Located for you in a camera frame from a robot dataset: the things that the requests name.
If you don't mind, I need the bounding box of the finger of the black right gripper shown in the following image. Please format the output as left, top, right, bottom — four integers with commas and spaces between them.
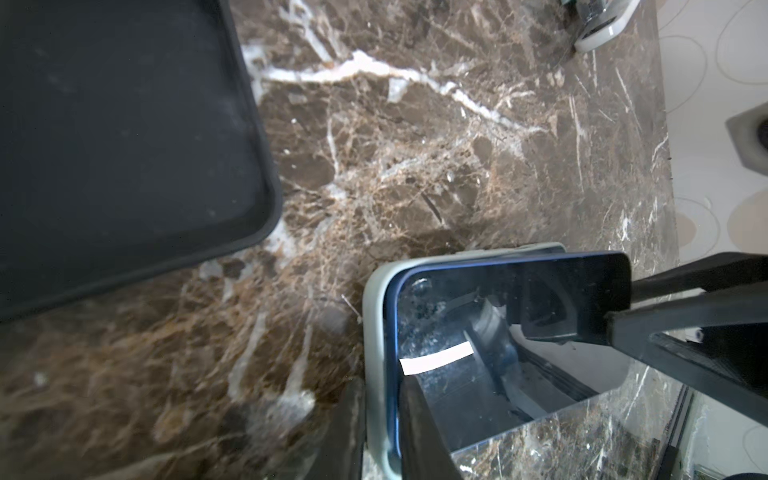
631, 252, 767, 303
607, 282, 767, 425

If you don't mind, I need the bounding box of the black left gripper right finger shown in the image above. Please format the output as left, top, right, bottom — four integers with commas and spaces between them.
398, 376, 462, 480

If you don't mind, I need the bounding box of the black phone case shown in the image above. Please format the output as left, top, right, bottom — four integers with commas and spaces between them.
1, 1, 282, 322

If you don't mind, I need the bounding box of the light blue phone case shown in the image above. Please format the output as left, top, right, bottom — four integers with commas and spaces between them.
362, 242, 566, 479

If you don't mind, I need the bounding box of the blue smartphone black screen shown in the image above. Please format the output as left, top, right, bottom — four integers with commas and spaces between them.
384, 251, 631, 459

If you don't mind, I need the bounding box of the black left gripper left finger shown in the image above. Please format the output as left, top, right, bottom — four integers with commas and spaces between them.
305, 378, 366, 480

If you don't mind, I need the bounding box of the light blue white stapler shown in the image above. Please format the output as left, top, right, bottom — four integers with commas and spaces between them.
560, 0, 641, 53

